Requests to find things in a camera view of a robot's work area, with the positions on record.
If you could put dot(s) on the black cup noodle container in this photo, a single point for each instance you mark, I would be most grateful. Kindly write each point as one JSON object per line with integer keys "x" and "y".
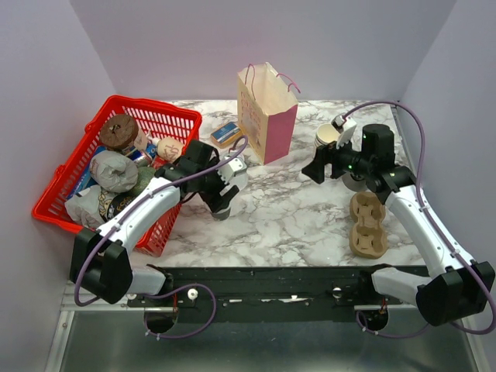
{"x": 117, "y": 205}

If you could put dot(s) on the white printed plastic bag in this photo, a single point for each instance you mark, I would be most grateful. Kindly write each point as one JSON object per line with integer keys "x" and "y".
{"x": 88, "y": 207}

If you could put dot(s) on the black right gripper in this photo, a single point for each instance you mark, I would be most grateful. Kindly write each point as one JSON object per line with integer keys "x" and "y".
{"x": 325, "y": 154}

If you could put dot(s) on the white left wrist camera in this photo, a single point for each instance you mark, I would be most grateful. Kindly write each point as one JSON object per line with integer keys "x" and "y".
{"x": 235, "y": 166}

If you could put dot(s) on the aluminium frame rail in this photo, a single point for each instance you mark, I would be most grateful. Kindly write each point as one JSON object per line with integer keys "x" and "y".
{"x": 68, "y": 305}

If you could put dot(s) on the cardboard cup carrier tray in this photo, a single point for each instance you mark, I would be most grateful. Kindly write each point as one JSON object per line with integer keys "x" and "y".
{"x": 367, "y": 237}

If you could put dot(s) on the black paper coffee cup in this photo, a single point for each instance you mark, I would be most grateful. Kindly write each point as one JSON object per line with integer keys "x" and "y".
{"x": 222, "y": 214}

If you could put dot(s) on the pink and cream paper bag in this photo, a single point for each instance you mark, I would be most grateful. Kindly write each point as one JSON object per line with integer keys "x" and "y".
{"x": 267, "y": 108}

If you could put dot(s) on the beige bottle with red print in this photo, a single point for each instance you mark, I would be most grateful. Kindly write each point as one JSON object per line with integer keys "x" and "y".
{"x": 168, "y": 148}

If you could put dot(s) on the white plastic cup lid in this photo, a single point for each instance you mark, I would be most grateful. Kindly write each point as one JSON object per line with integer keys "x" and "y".
{"x": 240, "y": 180}

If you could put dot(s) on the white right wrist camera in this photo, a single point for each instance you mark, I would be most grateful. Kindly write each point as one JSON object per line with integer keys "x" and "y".
{"x": 345, "y": 127}

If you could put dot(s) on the green round melon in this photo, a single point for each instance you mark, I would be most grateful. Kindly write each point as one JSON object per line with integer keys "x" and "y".
{"x": 145, "y": 175}

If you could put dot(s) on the blue and tan small box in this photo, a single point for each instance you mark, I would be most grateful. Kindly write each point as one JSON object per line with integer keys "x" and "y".
{"x": 226, "y": 134}

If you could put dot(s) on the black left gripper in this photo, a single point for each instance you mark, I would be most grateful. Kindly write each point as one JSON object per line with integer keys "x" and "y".
{"x": 215, "y": 201}

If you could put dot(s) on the stack of paper cups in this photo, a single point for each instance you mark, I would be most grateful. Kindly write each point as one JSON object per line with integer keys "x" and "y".
{"x": 325, "y": 134}

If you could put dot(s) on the brown round cork lid jar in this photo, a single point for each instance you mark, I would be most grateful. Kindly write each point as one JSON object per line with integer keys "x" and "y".
{"x": 119, "y": 132}

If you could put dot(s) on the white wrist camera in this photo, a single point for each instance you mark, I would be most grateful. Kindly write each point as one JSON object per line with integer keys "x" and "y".
{"x": 235, "y": 166}
{"x": 345, "y": 127}

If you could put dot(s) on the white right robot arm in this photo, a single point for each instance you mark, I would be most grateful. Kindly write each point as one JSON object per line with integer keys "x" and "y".
{"x": 457, "y": 285}

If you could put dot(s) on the grey wrapped bundle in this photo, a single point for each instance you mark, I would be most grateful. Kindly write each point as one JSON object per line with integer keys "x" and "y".
{"x": 113, "y": 171}

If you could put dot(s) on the red plastic shopping basket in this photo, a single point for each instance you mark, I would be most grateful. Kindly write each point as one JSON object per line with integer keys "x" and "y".
{"x": 155, "y": 120}

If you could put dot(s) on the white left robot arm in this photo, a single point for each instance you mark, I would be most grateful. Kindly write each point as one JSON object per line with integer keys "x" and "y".
{"x": 100, "y": 261}

